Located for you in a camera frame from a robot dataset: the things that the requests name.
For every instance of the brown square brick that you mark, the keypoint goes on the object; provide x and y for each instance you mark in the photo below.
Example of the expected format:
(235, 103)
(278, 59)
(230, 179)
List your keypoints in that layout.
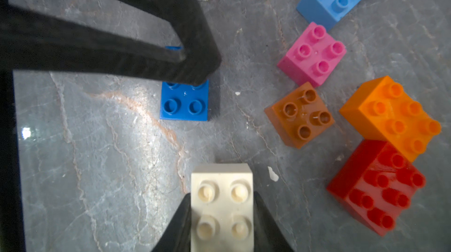
(300, 116)

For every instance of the red rectangular brick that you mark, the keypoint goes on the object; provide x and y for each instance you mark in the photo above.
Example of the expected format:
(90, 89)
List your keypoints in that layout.
(376, 185)

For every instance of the white rectangular brick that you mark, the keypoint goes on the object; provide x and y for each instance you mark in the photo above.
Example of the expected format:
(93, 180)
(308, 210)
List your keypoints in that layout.
(222, 208)

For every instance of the blue rectangular brick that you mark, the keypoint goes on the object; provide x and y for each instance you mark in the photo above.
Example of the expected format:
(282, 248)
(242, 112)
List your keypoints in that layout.
(184, 102)

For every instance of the orange rectangular brick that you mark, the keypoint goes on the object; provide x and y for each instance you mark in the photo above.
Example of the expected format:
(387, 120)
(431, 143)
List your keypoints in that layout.
(381, 110)

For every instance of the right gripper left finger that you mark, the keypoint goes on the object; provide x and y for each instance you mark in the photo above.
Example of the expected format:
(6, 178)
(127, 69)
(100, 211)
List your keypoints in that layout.
(177, 235)

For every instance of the pink square brick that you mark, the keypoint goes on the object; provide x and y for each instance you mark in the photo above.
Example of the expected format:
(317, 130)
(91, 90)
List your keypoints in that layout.
(313, 56)

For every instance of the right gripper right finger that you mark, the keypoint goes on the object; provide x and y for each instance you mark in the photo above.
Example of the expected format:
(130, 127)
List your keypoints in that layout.
(267, 235)

